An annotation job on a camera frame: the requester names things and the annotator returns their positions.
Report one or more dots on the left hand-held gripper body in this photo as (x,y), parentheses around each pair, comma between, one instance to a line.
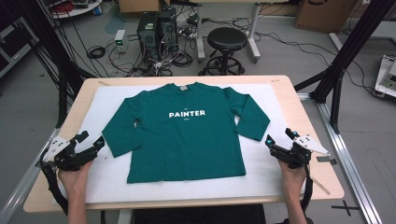
(67,157)

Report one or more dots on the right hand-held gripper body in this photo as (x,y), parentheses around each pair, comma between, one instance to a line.
(295,155)

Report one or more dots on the teal long-sleeved shirt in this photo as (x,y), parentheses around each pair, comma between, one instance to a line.
(186,140)

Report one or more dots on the person's right hand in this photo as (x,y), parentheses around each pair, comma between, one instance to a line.
(292,182)

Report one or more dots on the person's left hand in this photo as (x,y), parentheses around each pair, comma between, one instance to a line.
(74,183)

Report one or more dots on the black tape piece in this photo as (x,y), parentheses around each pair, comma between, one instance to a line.
(327,160)

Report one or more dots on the thin wooden stick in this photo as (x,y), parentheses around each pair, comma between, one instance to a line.
(320,186)

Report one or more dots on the white foam mat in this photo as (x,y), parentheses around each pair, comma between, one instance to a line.
(106,186)

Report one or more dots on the person's dark clothing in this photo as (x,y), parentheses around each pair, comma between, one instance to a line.
(199,216)

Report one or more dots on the white power supply box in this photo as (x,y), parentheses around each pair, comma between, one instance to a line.
(120,37)

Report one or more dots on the white flat device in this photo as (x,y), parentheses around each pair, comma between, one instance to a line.
(386,77)

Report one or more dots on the black round stool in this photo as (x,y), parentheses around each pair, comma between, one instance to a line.
(227,39)

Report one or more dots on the black computer tower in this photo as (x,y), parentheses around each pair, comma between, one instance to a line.
(148,34)
(168,28)

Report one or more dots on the large cardboard box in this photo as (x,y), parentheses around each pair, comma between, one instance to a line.
(323,15)

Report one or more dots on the white round table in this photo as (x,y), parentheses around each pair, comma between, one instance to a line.
(77,11)

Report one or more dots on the small cardboard box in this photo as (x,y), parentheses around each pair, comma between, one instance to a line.
(140,5)

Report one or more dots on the black metal frame post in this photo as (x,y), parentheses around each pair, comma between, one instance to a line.
(62,99)
(351,46)

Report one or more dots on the aluminium floor rail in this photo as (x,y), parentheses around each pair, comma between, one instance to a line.
(21,189)
(345,161)

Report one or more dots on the white desk frame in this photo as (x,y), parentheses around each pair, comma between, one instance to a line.
(200,37)

